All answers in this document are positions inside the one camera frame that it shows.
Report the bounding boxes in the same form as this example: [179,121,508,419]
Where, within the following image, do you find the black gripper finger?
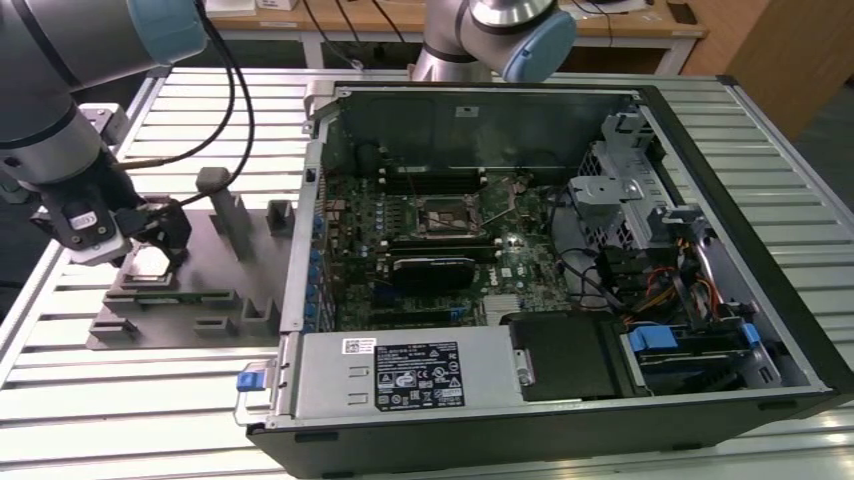
[133,198,194,274]

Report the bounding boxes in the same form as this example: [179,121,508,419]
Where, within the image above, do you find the silver CPU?
[122,245,174,281]

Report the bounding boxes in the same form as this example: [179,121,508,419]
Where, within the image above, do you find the CPU socket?
[414,195,484,237]

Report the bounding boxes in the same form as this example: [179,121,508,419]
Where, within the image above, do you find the green RAM stick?
[133,292,206,305]

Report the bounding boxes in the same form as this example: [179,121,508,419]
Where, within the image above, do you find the grey parts rack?
[85,166,299,351]

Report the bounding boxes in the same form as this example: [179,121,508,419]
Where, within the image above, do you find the blue case latch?
[238,366,270,395]

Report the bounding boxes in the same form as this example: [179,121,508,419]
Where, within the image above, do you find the silver power supply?
[265,327,533,432]

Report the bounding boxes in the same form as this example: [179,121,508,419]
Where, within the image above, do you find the black expansion slot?
[370,308,462,325]

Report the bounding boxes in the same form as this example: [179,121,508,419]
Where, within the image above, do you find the black graphics card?
[385,254,481,297]

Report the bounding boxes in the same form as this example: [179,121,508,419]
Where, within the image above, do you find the wooden desk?
[203,0,713,76]

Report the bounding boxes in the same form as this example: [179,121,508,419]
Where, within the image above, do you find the silver heat sink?
[484,294,526,324]

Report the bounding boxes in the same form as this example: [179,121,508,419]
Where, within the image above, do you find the green motherboard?
[313,167,582,335]

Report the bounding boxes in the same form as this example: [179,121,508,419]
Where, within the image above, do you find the black plastic cover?
[500,309,633,404]

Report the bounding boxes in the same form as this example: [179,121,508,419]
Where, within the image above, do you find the black open PC case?
[237,79,840,480]

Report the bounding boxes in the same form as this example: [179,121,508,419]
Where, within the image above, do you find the hard disk in blue carrier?
[620,323,760,396]

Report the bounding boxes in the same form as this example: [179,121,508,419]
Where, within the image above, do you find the wooden cabinet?
[684,0,854,144]

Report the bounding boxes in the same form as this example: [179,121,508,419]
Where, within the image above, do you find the black camera cable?
[110,0,255,169]

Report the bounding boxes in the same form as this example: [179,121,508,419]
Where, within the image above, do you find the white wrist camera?
[30,194,137,266]

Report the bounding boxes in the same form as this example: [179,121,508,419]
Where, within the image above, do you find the yellow orange wire bundle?
[624,239,693,326]

